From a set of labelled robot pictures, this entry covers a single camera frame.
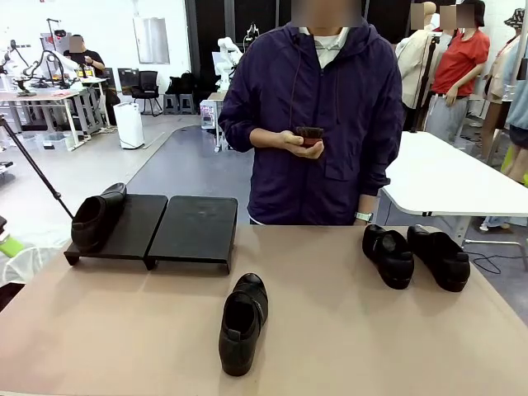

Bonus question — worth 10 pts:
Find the person's right forearm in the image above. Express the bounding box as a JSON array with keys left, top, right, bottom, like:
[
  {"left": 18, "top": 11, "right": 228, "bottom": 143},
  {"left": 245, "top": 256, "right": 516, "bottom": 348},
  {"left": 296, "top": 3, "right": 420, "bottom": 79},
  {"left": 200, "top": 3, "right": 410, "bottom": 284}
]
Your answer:
[{"left": 250, "top": 127, "right": 288, "bottom": 149}]

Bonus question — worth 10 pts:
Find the small white background robot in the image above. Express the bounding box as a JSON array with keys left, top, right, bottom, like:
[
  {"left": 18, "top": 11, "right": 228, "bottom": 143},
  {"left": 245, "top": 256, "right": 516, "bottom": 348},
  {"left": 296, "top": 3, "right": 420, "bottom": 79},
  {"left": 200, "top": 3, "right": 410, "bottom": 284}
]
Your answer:
[{"left": 212, "top": 36, "right": 244, "bottom": 92}]

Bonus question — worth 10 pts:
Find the mannequin in beige coat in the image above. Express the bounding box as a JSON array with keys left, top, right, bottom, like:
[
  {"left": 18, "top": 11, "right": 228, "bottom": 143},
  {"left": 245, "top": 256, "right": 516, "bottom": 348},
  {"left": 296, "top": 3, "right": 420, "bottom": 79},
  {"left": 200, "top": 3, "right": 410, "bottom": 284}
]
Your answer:
[{"left": 394, "top": 2, "right": 441, "bottom": 131}]

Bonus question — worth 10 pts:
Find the black matte thick-soled shoe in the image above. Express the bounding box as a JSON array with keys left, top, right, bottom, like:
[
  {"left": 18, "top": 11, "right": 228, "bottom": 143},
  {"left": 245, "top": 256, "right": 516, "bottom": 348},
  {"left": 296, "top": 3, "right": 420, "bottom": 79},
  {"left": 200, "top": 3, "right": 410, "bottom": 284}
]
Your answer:
[
  {"left": 361, "top": 224, "right": 415, "bottom": 290},
  {"left": 407, "top": 225, "right": 471, "bottom": 293}
]

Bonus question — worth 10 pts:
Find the clear storage bin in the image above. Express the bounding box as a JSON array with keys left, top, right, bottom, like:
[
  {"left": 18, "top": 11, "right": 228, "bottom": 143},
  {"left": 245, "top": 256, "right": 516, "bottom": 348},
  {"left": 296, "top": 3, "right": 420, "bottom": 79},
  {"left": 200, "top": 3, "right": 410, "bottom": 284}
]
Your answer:
[{"left": 20, "top": 130, "right": 80, "bottom": 153}]

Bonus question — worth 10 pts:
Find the white workshop desk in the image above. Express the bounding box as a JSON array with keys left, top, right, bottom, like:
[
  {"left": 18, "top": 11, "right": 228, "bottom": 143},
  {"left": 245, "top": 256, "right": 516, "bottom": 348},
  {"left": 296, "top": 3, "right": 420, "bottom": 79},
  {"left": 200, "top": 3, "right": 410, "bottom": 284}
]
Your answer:
[{"left": 0, "top": 76, "right": 108, "bottom": 152}]

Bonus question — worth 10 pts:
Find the black shoe stand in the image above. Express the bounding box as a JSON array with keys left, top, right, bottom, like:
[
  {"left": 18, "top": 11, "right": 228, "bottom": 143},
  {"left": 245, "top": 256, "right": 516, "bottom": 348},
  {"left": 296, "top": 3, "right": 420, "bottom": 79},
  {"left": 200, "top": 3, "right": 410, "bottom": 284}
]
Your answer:
[
  {"left": 64, "top": 193, "right": 169, "bottom": 271},
  {"left": 147, "top": 195, "right": 239, "bottom": 276}
]

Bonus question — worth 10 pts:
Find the person in red shirt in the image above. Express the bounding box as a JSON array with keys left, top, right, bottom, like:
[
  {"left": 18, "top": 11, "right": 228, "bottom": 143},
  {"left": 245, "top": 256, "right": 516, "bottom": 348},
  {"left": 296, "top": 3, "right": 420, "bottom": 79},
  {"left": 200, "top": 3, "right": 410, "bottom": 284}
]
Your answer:
[{"left": 427, "top": 0, "right": 492, "bottom": 145}]

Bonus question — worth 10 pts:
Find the white computer case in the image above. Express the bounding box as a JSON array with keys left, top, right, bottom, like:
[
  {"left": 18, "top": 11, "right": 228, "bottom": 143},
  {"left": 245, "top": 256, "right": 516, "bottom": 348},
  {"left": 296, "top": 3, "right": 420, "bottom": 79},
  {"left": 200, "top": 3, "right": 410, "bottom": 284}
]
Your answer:
[{"left": 200, "top": 100, "right": 219, "bottom": 131}]

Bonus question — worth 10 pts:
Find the dark red phone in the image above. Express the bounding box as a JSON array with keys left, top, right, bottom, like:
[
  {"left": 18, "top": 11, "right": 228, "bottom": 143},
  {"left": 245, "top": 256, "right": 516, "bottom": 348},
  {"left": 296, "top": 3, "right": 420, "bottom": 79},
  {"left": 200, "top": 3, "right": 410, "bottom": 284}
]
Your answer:
[{"left": 295, "top": 126, "right": 325, "bottom": 149}]

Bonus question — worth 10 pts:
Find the person's left forearm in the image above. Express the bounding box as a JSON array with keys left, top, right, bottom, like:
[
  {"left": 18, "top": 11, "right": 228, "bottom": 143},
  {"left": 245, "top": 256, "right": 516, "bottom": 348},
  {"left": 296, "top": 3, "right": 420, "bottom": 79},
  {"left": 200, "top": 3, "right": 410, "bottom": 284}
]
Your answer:
[{"left": 356, "top": 193, "right": 380, "bottom": 214}]

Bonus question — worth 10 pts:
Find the black bag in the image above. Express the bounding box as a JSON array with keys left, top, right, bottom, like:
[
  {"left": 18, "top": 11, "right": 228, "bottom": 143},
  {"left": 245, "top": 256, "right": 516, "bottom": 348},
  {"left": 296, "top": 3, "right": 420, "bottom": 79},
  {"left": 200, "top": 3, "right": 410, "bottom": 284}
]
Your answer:
[{"left": 166, "top": 71, "right": 200, "bottom": 97}]

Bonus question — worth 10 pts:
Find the white side table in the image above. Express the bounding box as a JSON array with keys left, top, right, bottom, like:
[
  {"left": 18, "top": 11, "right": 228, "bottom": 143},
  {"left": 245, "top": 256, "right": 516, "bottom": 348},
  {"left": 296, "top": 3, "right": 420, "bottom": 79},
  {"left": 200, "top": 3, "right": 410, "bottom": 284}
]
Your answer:
[{"left": 381, "top": 130, "right": 528, "bottom": 248}]

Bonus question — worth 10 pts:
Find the mannequin in light blue top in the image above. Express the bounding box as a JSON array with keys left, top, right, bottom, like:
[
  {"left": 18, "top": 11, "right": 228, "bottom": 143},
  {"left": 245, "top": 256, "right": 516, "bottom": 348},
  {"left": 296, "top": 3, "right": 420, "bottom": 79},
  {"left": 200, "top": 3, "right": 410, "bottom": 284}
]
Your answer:
[{"left": 505, "top": 40, "right": 528, "bottom": 182}]

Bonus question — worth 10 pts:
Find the black slanted tripod leg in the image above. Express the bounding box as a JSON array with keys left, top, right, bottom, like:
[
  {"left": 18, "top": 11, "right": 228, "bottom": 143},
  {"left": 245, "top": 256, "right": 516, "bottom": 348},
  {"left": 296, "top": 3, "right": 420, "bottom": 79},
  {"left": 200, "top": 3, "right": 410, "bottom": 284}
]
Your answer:
[{"left": 0, "top": 115, "right": 76, "bottom": 219}]

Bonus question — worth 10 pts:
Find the black smooth leather strap shoe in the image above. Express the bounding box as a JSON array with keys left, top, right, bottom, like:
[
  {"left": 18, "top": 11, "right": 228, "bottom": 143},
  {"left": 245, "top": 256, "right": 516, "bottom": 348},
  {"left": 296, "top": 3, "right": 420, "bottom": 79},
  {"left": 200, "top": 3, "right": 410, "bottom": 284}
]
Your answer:
[
  {"left": 71, "top": 182, "right": 128, "bottom": 253},
  {"left": 218, "top": 272, "right": 269, "bottom": 377}
]

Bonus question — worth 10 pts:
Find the white air purifier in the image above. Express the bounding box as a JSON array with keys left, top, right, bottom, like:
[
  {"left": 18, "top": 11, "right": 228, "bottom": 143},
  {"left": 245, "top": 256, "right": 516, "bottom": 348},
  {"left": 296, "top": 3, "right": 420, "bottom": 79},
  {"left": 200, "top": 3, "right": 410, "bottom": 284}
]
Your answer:
[{"left": 113, "top": 101, "right": 145, "bottom": 150}]

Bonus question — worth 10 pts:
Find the small wooden-top cart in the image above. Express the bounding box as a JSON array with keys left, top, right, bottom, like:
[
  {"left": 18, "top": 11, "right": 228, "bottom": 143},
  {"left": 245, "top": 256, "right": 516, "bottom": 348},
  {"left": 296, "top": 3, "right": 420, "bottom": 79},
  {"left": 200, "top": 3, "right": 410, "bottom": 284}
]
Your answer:
[{"left": 207, "top": 92, "right": 228, "bottom": 153}]

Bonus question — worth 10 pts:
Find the black office chair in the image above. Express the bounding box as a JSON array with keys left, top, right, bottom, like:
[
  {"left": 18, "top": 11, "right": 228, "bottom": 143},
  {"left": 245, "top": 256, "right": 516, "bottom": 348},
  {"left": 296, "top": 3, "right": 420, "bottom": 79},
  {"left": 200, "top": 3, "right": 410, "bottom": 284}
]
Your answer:
[{"left": 130, "top": 70, "right": 163, "bottom": 116}]

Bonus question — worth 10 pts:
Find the person's right hand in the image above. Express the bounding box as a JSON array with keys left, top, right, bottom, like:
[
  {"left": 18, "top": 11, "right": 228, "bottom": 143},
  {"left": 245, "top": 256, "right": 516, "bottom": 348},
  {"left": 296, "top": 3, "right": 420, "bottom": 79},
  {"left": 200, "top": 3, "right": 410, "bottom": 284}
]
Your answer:
[{"left": 282, "top": 131, "right": 325, "bottom": 158}]

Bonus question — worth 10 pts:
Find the grey wall board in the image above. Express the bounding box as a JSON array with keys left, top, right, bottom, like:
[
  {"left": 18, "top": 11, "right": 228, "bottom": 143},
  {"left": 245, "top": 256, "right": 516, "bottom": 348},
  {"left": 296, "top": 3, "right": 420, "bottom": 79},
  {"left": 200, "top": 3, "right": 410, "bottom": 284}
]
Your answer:
[{"left": 132, "top": 16, "right": 171, "bottom": 65}]

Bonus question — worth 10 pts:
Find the white translucent plastic cover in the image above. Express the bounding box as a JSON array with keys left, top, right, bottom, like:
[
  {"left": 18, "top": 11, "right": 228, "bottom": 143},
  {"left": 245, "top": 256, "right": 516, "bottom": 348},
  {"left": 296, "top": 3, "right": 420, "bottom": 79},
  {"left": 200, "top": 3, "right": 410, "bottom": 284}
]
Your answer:
[{"left": 0, "top": 230, "right": 73, "bottom": 288}]

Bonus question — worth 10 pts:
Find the person in purple jacket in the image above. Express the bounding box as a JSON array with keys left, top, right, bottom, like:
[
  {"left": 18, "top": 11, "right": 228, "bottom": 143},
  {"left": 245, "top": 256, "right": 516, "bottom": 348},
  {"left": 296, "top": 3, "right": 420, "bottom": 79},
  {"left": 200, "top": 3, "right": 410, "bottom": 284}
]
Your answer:
[{"left": 217, "top": 18, "right": 404, "bottom": 227}]

